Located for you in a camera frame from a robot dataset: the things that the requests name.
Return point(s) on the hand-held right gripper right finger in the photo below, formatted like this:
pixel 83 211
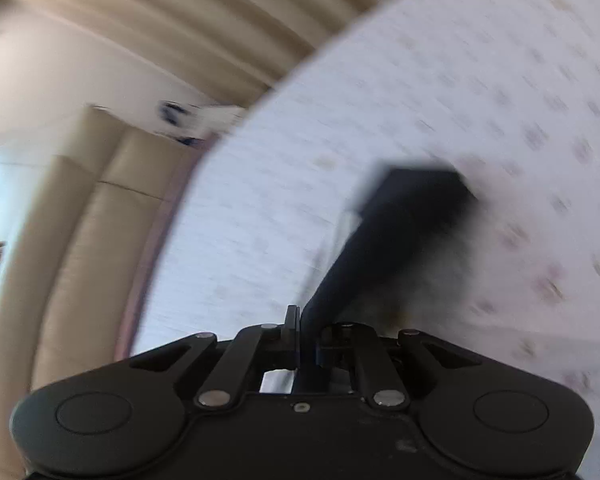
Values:
pixel 330 347

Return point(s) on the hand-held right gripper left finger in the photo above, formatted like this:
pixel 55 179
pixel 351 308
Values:
pixel 292 332

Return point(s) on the navy garment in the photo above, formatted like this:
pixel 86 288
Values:
pixel 405 220

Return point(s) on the beige padded headboard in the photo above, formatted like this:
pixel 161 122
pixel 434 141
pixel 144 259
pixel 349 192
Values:
pixel 80 260

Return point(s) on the white object with dark marks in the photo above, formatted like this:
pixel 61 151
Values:
pixel 192 120

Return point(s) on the floral quilted bedspread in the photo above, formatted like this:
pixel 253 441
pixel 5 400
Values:
pixel 380 85

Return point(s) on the beige curtain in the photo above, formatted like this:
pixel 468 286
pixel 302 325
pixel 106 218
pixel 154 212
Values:
pixel 180 10

